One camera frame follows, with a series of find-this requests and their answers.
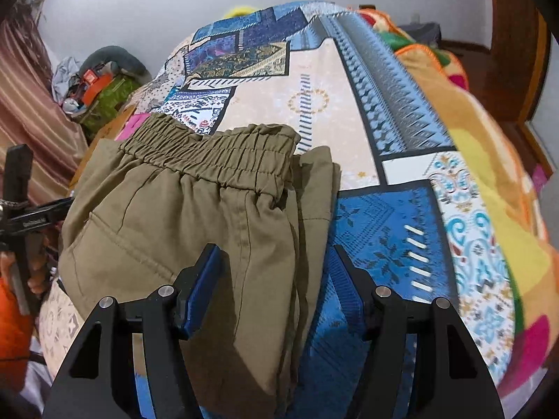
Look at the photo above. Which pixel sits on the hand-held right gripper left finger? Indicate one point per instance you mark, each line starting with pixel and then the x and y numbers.
pixel 203 297

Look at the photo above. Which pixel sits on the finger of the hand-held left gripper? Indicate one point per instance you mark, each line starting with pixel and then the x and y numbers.
pixel 61 211

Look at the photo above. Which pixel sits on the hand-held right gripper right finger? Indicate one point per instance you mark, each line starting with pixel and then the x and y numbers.
pixel 351 283

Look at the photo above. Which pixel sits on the olive green pants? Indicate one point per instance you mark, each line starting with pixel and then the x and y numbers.
pixel 183 209

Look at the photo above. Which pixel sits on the person's left forearm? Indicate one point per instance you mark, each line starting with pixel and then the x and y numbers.
pixel 15 336

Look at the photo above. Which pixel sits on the person's left hand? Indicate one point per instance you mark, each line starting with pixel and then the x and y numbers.
pixel 41 283

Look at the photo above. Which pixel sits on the striped brown curtain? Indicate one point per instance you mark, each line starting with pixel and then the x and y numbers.
pixel 30 109

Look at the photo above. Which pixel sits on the mustard yellow cloth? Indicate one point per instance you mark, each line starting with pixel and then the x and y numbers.
pixel 111 128

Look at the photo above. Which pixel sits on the white crumpled cloth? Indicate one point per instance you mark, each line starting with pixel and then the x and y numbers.
pixel 65 76

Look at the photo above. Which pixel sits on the pink cloth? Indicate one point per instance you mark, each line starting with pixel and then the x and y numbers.
pixel 131 126

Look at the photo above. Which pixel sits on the green patterned storage box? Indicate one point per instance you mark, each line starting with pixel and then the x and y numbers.
pixel 111 100

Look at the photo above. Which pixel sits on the orange box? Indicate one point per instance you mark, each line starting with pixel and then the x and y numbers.
pixel 98 83

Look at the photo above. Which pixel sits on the colourful fleece blanket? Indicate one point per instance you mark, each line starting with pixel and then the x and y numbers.
pixel 489 148

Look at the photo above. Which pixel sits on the blue patchwork bedsheet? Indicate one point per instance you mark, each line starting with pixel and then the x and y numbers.
pixel 305 96

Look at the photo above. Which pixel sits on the grey backpack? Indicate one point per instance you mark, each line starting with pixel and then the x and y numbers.
pixel 421 32

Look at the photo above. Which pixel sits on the yellow foam tube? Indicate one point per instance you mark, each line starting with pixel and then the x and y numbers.
pixel 241 9

